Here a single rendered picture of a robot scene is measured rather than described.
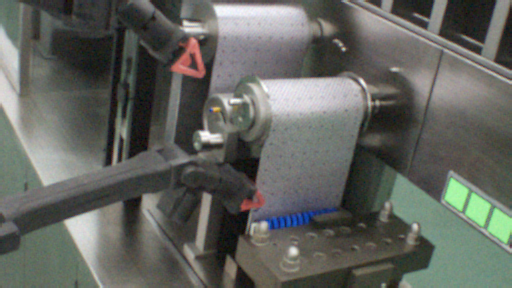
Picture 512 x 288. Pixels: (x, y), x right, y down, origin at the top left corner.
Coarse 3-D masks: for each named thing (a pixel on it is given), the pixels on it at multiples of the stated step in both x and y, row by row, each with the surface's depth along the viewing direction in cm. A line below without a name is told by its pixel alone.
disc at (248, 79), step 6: (246, 78) 139; (252, 78) 137; (258, 78) 136; (258, 84) 136; (264, 84) 135; (264, 90) 134; (264, 96) 134; (264, 102) 134; (270, 102) 133; (270, 108) 133; (270, 114) 133; (270, 120) 133; (264, 126) 135; (270, 126) 134; (264, 132) 135; (240, 138) 143; (264, 138) 135; (246, 144) 141; (252, 144) 139; (258, 144) 137
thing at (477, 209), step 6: (474, 198) 131; (480, 198) 130; (468, 204) 133; (474, 204) 131; (480, 204) 130; (486, 204) 129; (468, 210) 133; (474, 210) 132; (480, 210) 130; (486, 210) 129; (474, 216) 132; (480, 216) 130; (486, 216) 129; (480, 222) 130
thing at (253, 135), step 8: (240, 88) 140; (248, 88) 137; (256, 88) 136; (256, 96) 135; (256, 104) 135; (264, 104) 134; (256, 112) 135; (264, 112) 134; (232, 120) 143; (256, 120) 135; (264, 120) 134; (256, 128) 136; (240, 136) 141; (248, 136) 138; (256, 136) 136
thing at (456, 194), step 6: (450, 186) 137; (456, 186) 135; (462, 186) 134; (450, 192) 137; (456, 192) 135; (462, 192) 134; (444, 198) 138; (450, 198) 137; (456, 198) 135; (462, 198) 134; (456, 204) 135; (462, 204) 134
